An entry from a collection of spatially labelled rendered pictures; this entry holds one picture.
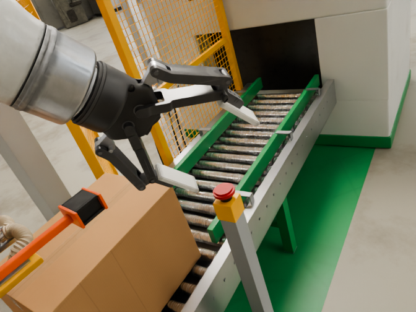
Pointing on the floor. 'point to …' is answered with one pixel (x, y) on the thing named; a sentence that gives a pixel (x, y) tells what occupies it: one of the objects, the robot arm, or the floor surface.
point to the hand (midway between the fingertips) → (217, 150)
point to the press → (70, 13)
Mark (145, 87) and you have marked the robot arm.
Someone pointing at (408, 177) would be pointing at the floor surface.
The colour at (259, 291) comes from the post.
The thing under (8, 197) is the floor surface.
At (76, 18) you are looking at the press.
